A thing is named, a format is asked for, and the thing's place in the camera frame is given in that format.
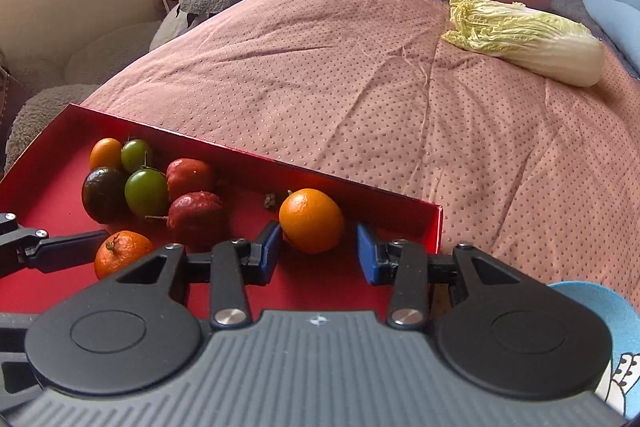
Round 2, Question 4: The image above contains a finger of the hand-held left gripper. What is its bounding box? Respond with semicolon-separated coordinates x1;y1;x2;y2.
0;313;43;413
0;212;110;280

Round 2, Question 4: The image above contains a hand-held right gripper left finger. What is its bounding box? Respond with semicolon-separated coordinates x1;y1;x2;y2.
115;221;283;330

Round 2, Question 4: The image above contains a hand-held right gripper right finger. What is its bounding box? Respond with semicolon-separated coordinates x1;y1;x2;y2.
356;222;526;329

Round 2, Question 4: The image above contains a red shallow tray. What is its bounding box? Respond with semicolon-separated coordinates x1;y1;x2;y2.
0;103;444;315

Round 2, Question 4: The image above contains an orange mandarin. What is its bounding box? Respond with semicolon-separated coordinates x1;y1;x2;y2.
94;231;155;280
279;188;346;255

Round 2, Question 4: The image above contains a dark purple round fruit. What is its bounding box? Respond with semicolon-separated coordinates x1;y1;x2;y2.
81;167;130;224

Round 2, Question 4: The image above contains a red-orange tomato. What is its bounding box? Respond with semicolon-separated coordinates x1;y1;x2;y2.
145;192;227;248

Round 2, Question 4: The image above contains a small orange tomato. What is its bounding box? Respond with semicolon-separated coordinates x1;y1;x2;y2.
90;138;123;170

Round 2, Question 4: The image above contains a red bumpy fruit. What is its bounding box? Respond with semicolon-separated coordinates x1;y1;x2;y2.
166;158;216;202

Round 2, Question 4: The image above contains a light blue printed bowl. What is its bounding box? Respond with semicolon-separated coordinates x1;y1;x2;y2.
547;281;640;418

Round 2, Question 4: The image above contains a green tomato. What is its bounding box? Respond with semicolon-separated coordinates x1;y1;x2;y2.
125;168;169;218
121;138;153;174

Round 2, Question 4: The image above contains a dark brown object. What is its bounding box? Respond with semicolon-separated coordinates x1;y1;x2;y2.
0;52;36;142

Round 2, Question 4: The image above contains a pink dotted bedspread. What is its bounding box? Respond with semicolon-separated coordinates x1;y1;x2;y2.
82;0;640;323

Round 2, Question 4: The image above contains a napa cabbage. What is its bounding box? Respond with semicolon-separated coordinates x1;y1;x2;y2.
441;0;606;88

